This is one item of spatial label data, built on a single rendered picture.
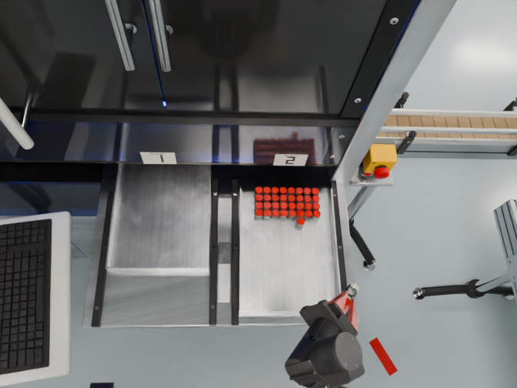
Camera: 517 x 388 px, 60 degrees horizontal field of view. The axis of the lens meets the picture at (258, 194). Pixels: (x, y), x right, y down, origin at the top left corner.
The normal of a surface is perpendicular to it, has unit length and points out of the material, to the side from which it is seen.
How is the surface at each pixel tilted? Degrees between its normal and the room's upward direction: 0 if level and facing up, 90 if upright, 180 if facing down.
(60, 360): 0
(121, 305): 0
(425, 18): 90
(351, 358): 32
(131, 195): 0
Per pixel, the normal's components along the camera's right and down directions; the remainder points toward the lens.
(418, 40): 0.02, 0.91
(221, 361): 0.07, -0.41
